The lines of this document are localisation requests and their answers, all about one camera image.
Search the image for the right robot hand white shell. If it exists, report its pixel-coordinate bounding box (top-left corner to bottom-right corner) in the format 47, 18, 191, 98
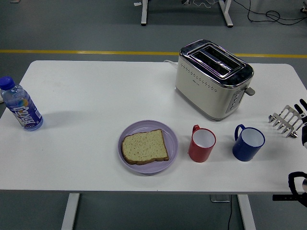
294, 98, 307, 149

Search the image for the blue enamel mug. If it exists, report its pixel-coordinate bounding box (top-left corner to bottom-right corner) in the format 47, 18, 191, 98
232, 124, 266, 161

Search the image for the white background desk leg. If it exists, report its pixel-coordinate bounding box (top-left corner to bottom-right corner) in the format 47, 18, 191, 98
218, 0, 234, 28
141, 0, 149, 26

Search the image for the slice of bread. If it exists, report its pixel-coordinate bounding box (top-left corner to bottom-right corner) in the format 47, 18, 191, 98
121, 129, 170, 165

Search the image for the metal toast rack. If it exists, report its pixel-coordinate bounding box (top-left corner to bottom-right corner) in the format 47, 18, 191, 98
268, 104, 304, 139

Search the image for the black table control panel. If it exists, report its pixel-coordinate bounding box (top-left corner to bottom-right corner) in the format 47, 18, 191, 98
272, 194, 303, 201

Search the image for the white table leg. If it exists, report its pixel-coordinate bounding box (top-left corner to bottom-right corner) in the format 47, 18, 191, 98
237, 194, 256, 230
60, 193, 80, 230

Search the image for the grey box under table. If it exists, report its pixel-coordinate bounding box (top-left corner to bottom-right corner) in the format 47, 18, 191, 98
210, 194, 231, 203

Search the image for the red enamel mug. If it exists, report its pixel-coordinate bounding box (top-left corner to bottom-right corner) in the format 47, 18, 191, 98
188, 124, 217, 163

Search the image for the cream and chrome toaster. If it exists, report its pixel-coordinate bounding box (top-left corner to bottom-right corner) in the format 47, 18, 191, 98
175, 39, 256, 121

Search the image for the lilac plate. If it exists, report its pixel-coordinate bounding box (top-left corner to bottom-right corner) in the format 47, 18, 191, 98
118, 120, 179, 174

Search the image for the blue-capped drink bottle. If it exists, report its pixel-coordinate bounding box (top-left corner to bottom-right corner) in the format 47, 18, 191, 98
0, 76, 44, 132

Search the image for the black cable under table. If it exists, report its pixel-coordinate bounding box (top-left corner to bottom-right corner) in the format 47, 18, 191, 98
227, 194, 234, 230

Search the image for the black floor cable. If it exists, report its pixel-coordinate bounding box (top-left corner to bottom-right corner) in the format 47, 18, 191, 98
234, 0, 307, 25

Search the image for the white floor cable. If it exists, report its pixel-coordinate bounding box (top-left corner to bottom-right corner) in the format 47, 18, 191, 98
191, 0, 218, 8

